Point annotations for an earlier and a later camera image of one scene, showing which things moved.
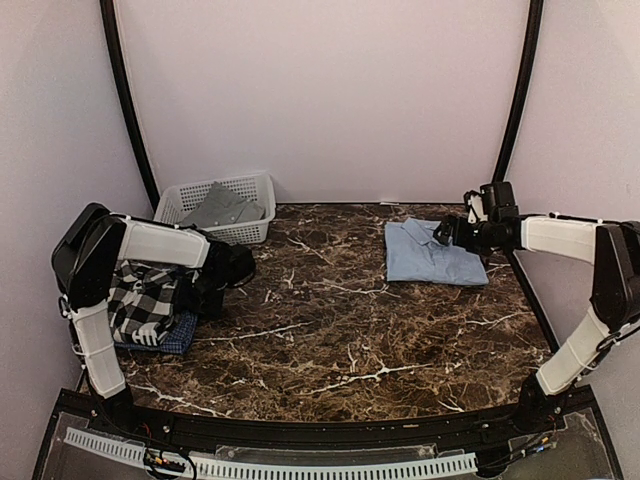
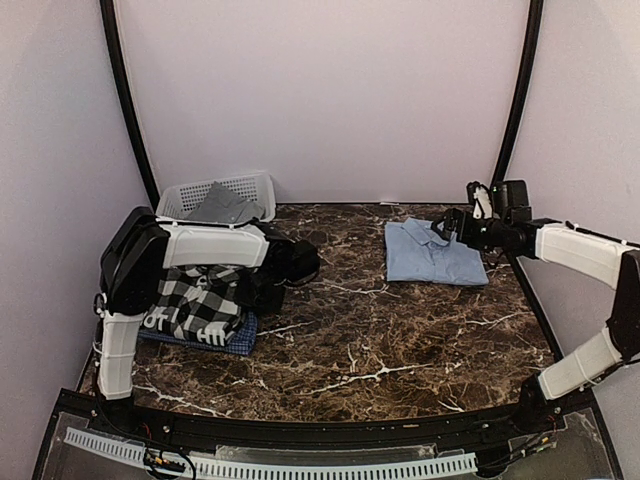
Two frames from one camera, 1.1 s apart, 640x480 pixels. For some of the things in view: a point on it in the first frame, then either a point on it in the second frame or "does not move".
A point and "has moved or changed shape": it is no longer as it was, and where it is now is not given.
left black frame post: x=124 y=94 does not move
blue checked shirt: x=178 y=339 → x=245 y=342
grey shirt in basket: x=222 y=206 does not move
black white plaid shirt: x=142 y=296 has moved or changed shape
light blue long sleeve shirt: x=413 y=253 does not move
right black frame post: x=521 y=95 does not move
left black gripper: x=212 y=310 → x=242 y=290
